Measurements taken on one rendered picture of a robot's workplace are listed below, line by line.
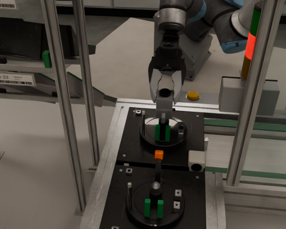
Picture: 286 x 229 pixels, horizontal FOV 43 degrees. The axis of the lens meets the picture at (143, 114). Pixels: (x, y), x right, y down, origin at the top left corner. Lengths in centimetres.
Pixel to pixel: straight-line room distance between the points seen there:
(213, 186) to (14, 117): 76
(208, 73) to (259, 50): 85
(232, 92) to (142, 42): 103
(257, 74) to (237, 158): 23
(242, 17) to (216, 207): 71
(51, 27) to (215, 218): 56
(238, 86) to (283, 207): 39
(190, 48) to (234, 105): 70
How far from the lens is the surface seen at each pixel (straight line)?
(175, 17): 100
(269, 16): 70
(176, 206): 84
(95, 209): 91
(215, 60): 167
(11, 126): 134
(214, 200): 93
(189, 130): 108
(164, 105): 96
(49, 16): 67
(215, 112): 118
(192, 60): 146
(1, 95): 105
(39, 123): 132
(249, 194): 99
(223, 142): 114
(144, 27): 195
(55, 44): 69
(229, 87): 80
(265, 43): 73
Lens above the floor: 167
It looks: 38 degrees down
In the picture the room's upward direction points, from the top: straight up
